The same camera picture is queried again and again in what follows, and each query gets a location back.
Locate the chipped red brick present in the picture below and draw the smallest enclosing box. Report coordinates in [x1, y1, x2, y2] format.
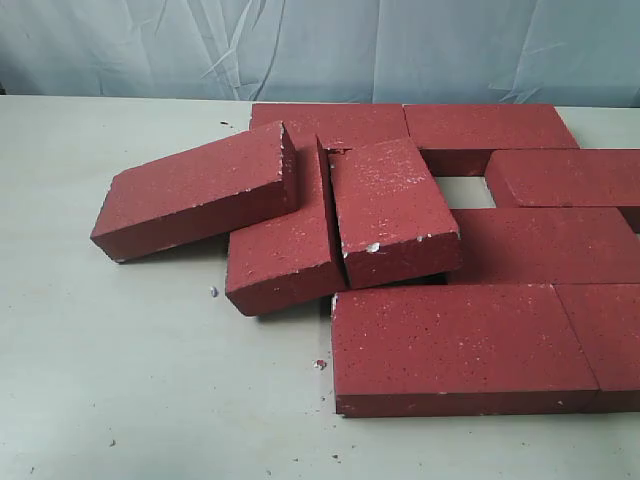
[329, 138, 462, 289]

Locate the right third-row red brick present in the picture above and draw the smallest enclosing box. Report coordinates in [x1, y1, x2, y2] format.
[446, 207, 639, 285]

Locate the front large red brick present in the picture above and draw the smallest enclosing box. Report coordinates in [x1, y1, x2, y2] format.
[331, 284, 599, 418]

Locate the right second-row red brick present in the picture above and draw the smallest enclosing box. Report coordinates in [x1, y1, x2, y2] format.
[485, 149, 639, 208]

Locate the white backdrop cloth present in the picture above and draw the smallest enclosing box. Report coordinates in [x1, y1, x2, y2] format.
[1, 1, 639, 107]

